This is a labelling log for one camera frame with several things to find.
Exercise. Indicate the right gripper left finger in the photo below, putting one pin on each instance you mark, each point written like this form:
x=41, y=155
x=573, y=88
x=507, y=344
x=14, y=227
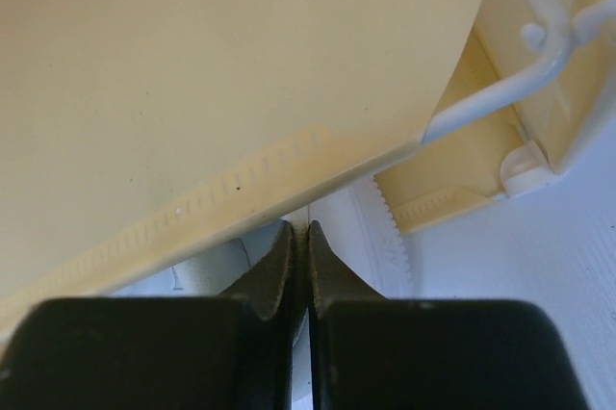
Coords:
x=82, y=353

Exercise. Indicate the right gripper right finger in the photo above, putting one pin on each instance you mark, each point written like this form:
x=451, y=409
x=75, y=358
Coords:
x=372, y=352

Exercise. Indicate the white sneaker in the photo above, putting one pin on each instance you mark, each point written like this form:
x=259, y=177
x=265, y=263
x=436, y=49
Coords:
x=366, y=246

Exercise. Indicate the yellow plastic shoe cabinet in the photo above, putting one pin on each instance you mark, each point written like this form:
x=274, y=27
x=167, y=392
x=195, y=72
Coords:
x=136, y=132

